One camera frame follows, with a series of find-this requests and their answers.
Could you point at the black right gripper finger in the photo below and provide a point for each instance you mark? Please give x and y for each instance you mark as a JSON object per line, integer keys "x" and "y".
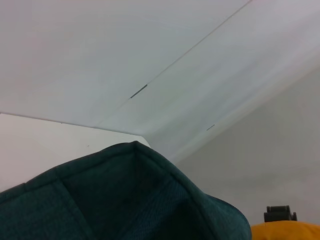
{"x": 278, "y": 214}

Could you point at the yellow banana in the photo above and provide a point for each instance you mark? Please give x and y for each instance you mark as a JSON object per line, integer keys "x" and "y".
{"x": 285, "y": 231}

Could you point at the dark teal fabric lunch bag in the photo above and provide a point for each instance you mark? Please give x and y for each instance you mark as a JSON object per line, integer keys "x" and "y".
{"x": 125, "y": 195}

